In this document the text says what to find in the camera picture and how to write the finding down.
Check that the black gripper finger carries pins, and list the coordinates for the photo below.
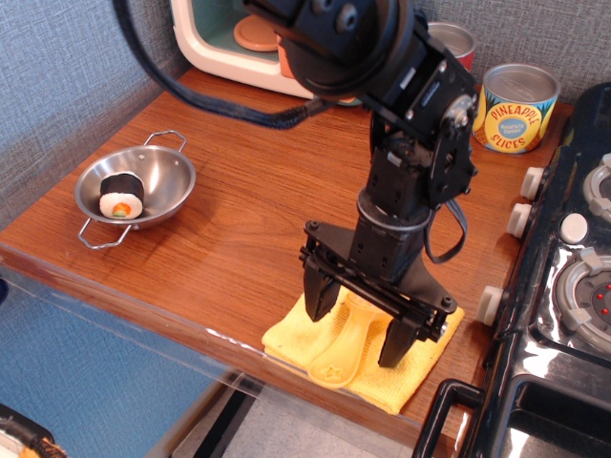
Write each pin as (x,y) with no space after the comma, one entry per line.
(321,291)
(400,337)

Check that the toy sushi roll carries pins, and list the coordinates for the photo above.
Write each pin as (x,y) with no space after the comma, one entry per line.
(121,196)

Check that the white stove knob bottom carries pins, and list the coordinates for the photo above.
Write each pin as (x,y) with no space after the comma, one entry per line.
(488,305)

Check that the white stove knob middle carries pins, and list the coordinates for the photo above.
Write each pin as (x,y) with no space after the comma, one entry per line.
(518,219)

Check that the black toy stove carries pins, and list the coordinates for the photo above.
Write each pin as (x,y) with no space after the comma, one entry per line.
(546,391)

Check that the pineapple slices can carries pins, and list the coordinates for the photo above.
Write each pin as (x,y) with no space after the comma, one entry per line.
(516,103)

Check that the teal toy microwave oven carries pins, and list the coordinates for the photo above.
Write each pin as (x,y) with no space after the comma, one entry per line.
(221,38)

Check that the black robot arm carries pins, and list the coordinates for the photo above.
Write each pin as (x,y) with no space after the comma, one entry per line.
(423,104)

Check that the white stove knob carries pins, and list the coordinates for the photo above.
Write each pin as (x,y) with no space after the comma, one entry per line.
(531,182)
(488,305)
(518,219)

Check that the tomato sauce can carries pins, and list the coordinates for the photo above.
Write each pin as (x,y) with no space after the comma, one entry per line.
(458,40)

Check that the orange plush object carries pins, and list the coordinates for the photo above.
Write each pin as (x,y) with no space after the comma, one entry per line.
(18,441)

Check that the yellow folded cloth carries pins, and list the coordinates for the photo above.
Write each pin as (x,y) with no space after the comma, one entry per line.
(298,341)

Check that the white stove knob top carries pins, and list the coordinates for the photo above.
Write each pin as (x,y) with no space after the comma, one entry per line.
(531,182)

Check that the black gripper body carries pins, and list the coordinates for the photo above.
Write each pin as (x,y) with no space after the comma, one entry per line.
(382,262)

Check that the yellow dish brush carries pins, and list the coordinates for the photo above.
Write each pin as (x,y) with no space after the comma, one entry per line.
(337,366)

